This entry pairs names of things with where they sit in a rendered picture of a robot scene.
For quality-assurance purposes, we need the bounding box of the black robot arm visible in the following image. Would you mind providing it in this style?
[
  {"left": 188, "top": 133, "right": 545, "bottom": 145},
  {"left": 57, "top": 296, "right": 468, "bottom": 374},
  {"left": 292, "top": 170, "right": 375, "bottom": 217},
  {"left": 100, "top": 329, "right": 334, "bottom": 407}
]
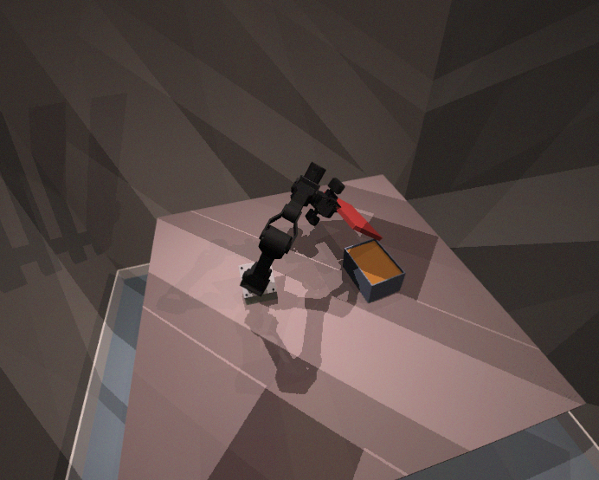
[{"left": 240, "top": 162, "right": 338, "bottom": 297}]

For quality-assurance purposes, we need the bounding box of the red lid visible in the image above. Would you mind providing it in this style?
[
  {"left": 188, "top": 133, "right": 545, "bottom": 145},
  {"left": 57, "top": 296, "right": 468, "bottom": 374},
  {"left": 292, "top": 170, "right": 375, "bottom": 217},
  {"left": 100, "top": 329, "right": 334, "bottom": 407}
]
[{"left": 337, "top": 198, "right": 382, "bottom": 241}]

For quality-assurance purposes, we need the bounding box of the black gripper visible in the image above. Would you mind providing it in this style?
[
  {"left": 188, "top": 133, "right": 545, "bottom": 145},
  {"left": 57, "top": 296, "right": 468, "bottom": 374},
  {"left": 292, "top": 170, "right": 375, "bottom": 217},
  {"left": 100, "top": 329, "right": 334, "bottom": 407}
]
[{"left": 306, "top": 178, "right": 345, "bottom": 226}]

